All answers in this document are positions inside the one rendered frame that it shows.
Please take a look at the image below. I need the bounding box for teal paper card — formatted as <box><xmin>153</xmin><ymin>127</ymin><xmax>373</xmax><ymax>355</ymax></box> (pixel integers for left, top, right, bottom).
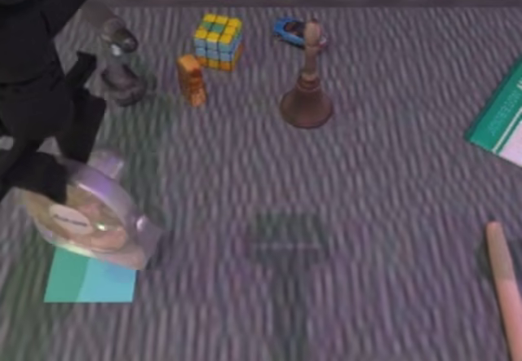
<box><xmin>43</xmin><ymin>246</ymin><xmax>138</xmax><ymax>304</ymax></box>

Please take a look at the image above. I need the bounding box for orange block figure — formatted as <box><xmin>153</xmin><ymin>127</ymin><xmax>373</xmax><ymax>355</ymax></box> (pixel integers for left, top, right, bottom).
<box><xmin>175</xmin><ymin>54</ymin><xmax>208</xmax><ymax>108</ymax></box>

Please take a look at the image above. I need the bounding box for multicoloured puzzle cube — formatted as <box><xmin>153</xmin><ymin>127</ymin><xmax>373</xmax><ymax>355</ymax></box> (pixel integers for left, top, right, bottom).
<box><xmin>193</xmin><ymin>12</ymin><xmax>246</xmax><ymax>73</ymax></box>

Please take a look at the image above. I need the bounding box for blue toy car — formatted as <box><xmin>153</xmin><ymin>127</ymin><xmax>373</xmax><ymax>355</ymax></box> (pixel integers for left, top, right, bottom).
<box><xmin>272</xmin><ymin>17</ymin><xmax>328</xmax><ymax>49</ymax></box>

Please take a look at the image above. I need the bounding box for green and white book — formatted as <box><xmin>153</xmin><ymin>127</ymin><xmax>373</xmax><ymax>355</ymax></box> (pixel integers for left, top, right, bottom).
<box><xmin>464</xmin><ymin>55</ymin><xmax>522</xmax><ymax>167</ymax></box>

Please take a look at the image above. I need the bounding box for pink wooden stick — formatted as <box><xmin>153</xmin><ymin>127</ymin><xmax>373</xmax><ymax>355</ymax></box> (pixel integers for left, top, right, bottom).
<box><xmin>484</xmin><ymin>220</ymin><xmax>522</xmax><ymax>361</ymax></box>

